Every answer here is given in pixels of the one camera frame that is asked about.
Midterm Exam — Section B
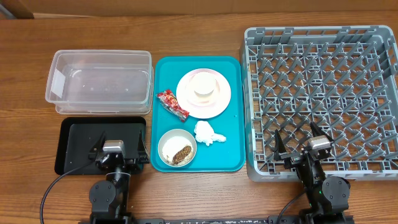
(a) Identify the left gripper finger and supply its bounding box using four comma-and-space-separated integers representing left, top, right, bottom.
90, 131, 106, 152
137, 131, 149, 159

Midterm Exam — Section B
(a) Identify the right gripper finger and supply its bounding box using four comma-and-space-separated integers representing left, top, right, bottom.
274, 129, 287, 154
310, 121, 333, 142

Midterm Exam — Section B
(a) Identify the grey bowl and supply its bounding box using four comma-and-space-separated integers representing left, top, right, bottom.
158, 129, 197, 168

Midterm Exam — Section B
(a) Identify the brown food scrap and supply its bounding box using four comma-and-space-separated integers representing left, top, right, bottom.
172, 145, 192, 165

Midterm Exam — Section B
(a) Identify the red snack wrapper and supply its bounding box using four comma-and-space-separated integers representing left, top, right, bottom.
156, 90, 189, 122

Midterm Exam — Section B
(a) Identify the white napkin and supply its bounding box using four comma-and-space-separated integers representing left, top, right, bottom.
194, 121, 226, 146

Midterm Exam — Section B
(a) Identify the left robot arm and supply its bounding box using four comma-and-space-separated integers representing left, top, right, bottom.
88, 131, 149, 224

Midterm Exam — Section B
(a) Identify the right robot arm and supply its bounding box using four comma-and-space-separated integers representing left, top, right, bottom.
274, 122, 354, 223

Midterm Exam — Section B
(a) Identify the grey dishwasher rack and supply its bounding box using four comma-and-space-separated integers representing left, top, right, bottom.
241, 26, 397, 182

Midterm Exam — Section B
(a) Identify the black plastic tray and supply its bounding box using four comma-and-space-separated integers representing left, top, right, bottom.
54, 116, 146, 175

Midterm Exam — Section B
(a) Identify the clear plastic storage bin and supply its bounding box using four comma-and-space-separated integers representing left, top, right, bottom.
45, 50, 154, 114

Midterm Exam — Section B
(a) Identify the white pink plate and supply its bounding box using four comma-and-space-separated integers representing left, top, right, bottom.
176, 68, 231, 119

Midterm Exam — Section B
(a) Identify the white cup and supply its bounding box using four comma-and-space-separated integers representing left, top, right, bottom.
192, 72, 216, 96

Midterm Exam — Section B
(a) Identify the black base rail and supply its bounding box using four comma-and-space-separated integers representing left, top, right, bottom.
77, 215, 355, 224

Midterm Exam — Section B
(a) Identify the cardboard backdrop wall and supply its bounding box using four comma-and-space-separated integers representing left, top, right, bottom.
1, 0, 397, 19

